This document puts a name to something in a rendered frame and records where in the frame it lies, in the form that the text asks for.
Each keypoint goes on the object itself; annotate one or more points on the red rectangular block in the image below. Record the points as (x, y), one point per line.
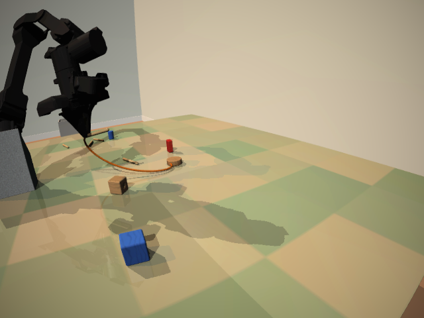
(169, 144)

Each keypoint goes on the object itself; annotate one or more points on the brown wooden block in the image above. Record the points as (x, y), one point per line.
(118, 185)

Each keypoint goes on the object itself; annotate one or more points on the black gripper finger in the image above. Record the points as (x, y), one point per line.
(75, 117)
(87, 116)

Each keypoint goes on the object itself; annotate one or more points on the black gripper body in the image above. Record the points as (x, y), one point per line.
(67, 101)

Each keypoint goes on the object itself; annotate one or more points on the round wooden button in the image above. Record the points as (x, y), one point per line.
(175, 160)

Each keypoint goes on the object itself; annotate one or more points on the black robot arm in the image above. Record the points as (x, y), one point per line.
(75, 47)

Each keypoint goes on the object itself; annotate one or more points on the blue wooden block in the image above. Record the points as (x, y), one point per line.
(133, 247)

